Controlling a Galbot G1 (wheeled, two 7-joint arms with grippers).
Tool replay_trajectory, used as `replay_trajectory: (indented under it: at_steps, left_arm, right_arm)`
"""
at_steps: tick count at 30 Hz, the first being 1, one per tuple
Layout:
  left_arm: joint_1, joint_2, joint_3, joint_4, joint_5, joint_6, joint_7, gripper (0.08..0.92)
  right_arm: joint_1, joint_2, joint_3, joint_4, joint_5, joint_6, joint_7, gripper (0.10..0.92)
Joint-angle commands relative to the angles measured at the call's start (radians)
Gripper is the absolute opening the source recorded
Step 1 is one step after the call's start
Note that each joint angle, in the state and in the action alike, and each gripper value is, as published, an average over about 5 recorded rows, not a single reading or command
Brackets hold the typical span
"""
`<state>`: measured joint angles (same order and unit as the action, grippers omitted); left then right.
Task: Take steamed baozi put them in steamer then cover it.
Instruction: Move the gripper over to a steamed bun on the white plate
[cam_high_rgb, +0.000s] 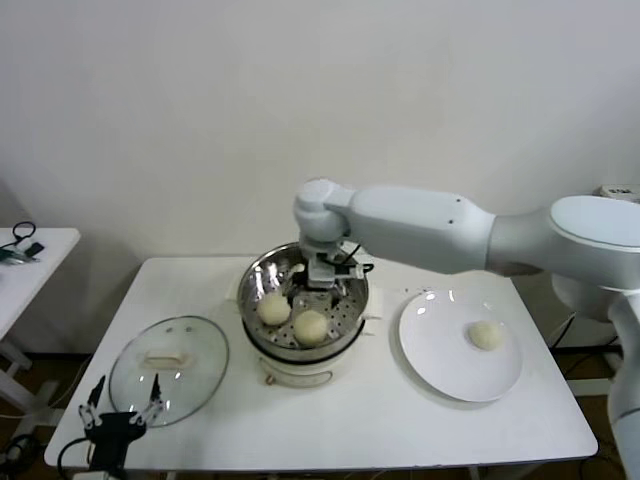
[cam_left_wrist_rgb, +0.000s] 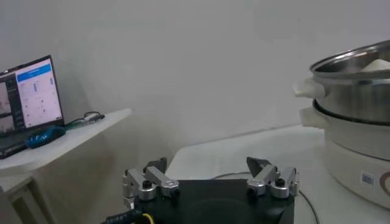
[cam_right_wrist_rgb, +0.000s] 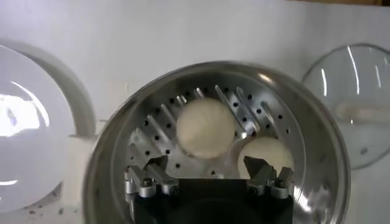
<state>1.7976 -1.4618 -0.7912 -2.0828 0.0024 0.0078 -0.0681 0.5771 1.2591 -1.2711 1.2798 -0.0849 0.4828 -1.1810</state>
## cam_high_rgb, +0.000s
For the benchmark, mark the small black device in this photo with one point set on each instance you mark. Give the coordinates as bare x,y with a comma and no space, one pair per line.
34,248

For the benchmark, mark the stainless steel steamer basket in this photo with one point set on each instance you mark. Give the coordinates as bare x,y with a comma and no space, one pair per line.
345,310

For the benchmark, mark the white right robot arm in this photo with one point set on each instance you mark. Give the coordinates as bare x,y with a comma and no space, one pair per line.
410,220

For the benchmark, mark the white side table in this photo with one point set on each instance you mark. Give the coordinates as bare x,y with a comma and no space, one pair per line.
50,245

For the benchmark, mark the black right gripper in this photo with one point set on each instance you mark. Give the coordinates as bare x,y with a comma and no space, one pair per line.
320,292

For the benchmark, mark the white round plate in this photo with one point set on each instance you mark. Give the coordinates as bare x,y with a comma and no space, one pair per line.
430,345

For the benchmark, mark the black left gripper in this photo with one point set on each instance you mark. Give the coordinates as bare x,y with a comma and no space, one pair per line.
112,430

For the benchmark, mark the round glass pot lid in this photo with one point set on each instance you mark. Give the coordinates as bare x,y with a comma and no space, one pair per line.
200,350

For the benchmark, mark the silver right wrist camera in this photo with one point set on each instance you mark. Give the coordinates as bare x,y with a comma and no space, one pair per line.
321,272

